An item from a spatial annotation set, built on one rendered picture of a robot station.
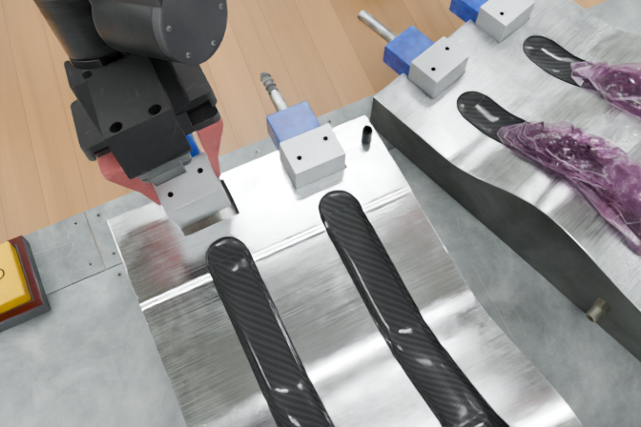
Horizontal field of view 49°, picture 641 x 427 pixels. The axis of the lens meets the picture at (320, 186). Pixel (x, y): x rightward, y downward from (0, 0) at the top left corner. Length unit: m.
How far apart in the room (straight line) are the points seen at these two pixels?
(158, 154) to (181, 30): 0.08
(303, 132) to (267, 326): 0.18
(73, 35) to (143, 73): 0.05
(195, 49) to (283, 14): 0.46
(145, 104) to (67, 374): 0.34
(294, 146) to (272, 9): 0.29
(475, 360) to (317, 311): 0.13
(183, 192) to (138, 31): 0.19
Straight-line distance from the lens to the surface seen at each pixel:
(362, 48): 0.85
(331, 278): 0.62
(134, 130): 0.43
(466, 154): 0.72
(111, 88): 0.47
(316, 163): 0.63
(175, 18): 0.42
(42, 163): 0.82
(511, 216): 0.70
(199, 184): 0.59
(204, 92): 0.52
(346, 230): 0.64
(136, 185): 0.56
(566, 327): 0.73
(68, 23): 0.48
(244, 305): 0.61
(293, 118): 0.67
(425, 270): 0.63
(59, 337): 0.73
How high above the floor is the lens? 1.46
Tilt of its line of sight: 62 degrees down
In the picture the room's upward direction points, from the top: 2 degrees clockwise
